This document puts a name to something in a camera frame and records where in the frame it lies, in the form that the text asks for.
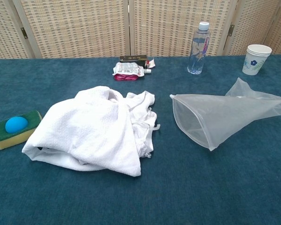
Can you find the blue ball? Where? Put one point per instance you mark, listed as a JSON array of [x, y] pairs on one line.
[[16, 125]]

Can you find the transparent plastic zip bag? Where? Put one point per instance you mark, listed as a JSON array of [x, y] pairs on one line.
[[236, 112]]

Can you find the clear plastic water bottle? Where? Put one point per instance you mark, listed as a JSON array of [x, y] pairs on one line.
[[197, 54]]

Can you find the woven folding screen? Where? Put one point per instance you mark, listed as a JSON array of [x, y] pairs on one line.
[[79, 28]]

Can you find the yellow green scouring sponge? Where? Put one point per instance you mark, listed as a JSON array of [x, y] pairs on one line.
[[35, 117]]

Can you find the white pink spout pouch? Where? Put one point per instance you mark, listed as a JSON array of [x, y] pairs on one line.
[[126, 70]]

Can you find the small red white wrapper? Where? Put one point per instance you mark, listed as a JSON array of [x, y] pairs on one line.
[[151, 62]]

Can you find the white towel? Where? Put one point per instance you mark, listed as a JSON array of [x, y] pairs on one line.
[[89, 131]]

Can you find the black rectangular box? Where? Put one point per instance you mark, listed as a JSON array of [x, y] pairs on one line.
[[132, 57]]

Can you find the floral paper cup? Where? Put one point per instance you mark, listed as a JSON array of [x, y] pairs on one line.
[[253, 63]]

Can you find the teal table cover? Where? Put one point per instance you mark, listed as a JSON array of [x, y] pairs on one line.
[[107, 199]]

